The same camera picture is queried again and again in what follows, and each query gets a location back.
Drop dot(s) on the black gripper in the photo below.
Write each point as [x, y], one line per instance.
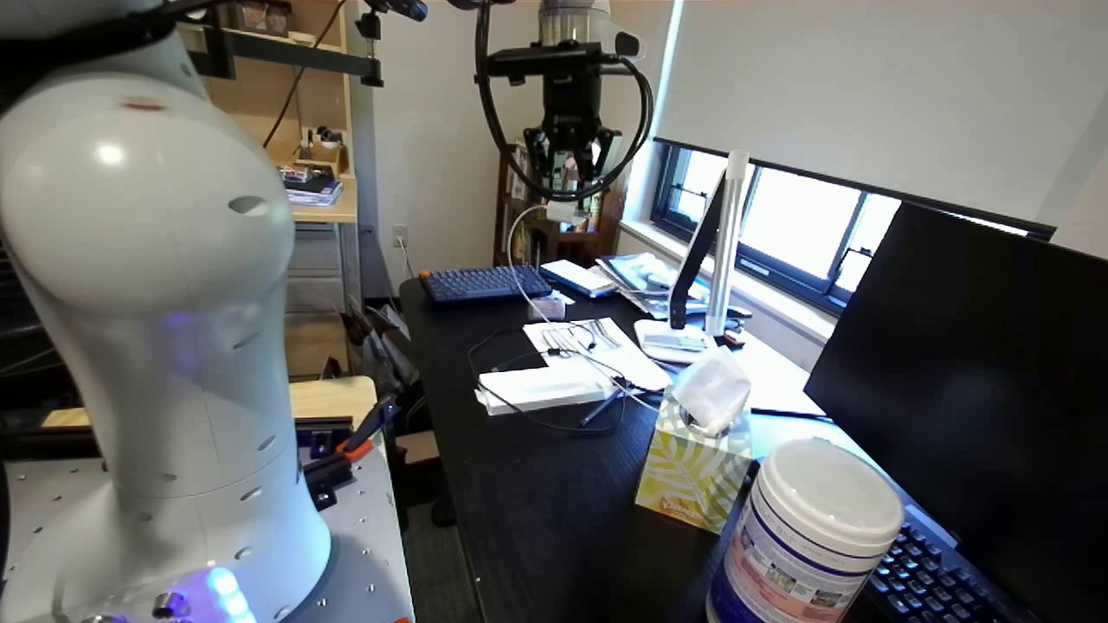
[574, 111]

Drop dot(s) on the white charger cube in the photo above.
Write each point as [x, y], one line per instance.
[574, 208]

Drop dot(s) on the wooden bookshelf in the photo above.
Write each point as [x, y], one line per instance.
[520, 229]

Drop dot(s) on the white book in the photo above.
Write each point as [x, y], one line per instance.
[576, 278]

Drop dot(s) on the stack of books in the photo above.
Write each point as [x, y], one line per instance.
[643, 282]

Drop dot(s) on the small white box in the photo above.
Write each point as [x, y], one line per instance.
[551, 304]

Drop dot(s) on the dark framed eyeglasses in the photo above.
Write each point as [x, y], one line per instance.
[584, 335]

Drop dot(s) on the scattered white papers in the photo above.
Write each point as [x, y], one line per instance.
[627, 362]

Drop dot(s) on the white desk lamp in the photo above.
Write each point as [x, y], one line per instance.
[681, 342]

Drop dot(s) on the flat white box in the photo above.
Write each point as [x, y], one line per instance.
[543, 384]

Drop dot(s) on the light wooden shelf unit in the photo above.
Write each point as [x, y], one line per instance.
[316, 115]

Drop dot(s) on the white tissue sheet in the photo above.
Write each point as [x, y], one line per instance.
[715, 391]

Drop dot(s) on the grey drawer cabinet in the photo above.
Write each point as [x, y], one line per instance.
[301, 271]

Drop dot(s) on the yellow patterned tissue box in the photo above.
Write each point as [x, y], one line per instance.
[693, 478]

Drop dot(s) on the light wooden board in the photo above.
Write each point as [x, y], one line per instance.
[329, 402]

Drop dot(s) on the beige roller blind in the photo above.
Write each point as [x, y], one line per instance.
[902, 91]

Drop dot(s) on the black red clamp tool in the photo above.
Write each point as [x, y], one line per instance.
[353, 450]

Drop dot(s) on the white wipes canister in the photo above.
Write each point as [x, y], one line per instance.
[807, 541]

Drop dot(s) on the black computer monitor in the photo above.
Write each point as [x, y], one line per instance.
[982, 391]

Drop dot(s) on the black computer keyboard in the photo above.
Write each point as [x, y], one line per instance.
[937, 575]

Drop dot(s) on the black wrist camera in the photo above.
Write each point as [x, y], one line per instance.
[515, 58]

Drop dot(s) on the black camera with metal pole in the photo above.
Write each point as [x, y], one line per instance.
[401, 9]

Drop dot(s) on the black window frame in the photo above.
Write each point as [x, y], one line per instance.
[807, 212]

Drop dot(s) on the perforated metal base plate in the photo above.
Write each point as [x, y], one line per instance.
[369, 553]

